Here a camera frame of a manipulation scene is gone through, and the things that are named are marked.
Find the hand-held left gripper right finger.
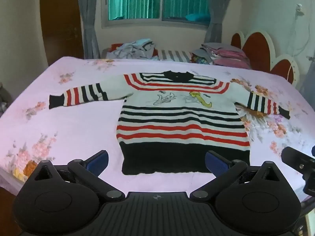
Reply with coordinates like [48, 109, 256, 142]
[189, 150, 283, 201]

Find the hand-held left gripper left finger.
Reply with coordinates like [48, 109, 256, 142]
[33, 149, 125, 202]

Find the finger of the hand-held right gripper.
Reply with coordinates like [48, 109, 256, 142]
[281, 147, 315, 175]

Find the striped knit sweater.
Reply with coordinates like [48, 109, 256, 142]
[48, 70, 291, 175]

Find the pile of grey clothes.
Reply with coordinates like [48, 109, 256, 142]
[112, 39, 158, 59]

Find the pink floral bed sheet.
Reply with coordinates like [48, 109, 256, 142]
[0, 56, 315, 202]

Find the stack of folded bedding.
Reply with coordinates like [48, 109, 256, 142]
[192, 42, 251, 70]

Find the red scalloped headboard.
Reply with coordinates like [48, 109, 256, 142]
[231, 29, 300, 85]

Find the grey striped cloth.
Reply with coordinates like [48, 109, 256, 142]
[157, 50, 197, 63]

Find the brown wooden door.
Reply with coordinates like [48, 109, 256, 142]
[39, 0, 85, 67]

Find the grey curtain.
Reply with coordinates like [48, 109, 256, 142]
[76, 0, 104, 59]
[204, 0, 238, 45]

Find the teal pillow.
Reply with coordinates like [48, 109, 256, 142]
[184, 13, 210, 22]

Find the window with teal curtain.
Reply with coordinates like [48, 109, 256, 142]
[108, 0, 211, 26]

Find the white cable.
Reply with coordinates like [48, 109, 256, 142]
[287, 12, 311, 57]

